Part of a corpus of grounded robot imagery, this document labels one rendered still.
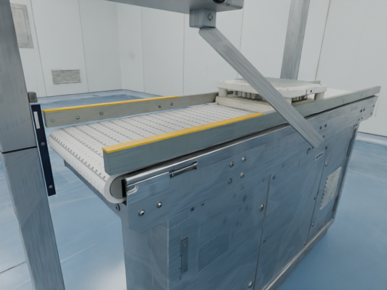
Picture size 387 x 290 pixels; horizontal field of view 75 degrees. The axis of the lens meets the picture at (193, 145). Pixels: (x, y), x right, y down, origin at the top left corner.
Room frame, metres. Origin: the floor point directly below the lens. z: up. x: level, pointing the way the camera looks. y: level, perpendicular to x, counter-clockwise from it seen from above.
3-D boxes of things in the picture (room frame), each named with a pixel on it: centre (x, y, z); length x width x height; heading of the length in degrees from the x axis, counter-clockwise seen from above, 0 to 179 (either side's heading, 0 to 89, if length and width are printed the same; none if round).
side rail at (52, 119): (0.94, -0.18, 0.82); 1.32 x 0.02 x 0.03; 134
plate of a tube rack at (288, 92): (0.80, -0.24, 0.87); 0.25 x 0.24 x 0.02; 44
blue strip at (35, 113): (0.48, 0.31, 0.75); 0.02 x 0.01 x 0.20; 134
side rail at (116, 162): (0.74, -0.37, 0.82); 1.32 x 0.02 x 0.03; 134
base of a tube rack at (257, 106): (0.80, -0.24, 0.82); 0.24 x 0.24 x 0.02; 44
